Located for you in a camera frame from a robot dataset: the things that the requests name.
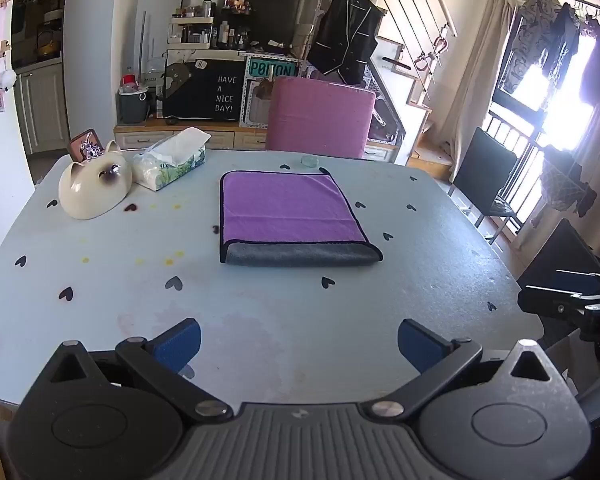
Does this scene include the black lettered board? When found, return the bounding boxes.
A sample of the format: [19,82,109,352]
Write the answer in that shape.
[162,56,246,122]

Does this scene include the dark seat back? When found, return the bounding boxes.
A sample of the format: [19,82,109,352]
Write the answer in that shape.
[516,217,600,341]

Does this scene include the beige curtain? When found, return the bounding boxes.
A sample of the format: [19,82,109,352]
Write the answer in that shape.
[440,0,523,183]

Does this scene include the pink upholstered chair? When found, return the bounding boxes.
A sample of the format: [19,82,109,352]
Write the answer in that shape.
[264,77,376,159]

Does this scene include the black jacket with white piping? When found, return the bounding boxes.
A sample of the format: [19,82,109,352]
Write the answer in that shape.
[306,0,384,87]

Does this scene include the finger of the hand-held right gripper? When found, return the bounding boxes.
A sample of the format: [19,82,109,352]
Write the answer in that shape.
[554,269,600,295]
[517,285,588,319]

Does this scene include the grey bucket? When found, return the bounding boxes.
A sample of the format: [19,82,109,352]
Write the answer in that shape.
[117,87,149,124]

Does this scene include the white shelf organizer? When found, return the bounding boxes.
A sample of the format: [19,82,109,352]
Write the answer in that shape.
[167,15,215,51]

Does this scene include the tissue pack with leaf print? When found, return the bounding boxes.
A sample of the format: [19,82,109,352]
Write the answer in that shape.
[131,127,212,192]

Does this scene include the teal sign plate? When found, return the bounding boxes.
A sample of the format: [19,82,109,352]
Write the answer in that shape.
[247,57,299,81]

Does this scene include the low wooden cabinet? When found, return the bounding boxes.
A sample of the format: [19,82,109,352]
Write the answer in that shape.
[114,117,397,163]

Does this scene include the wooden staircase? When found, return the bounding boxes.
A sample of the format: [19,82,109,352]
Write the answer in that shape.
[365,0,461,181]

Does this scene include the clothes on drying rack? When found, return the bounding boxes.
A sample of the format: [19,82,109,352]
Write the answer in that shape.
[529,152,599,227]

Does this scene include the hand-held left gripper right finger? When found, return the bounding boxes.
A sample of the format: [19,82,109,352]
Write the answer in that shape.
[364,318,567,422]

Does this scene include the black chair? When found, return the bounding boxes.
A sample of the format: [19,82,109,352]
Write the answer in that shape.
[451,127,520,246]

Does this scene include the small brown box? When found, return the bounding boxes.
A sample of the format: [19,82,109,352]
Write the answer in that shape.
[67,128,101,162]

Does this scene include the light blue heart print tablecloth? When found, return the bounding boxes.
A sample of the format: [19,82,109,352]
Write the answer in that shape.
[0,149,546,408]

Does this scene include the white kitchen cabinet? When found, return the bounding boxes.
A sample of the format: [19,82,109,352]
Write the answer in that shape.
[12,61,72,157]

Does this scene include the cat-shaped ceramic bowl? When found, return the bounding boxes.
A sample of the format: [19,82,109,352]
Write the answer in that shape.
[58,140,133,221]

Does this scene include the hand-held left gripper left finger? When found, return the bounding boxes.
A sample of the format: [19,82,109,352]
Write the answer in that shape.
[44,318,234,421]

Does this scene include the hanging patterned garment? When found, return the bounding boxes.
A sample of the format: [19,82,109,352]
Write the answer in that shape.
[502,0,563,96]

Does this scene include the purple and grey towel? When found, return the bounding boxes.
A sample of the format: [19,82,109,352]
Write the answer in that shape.
[219,167,384,267]

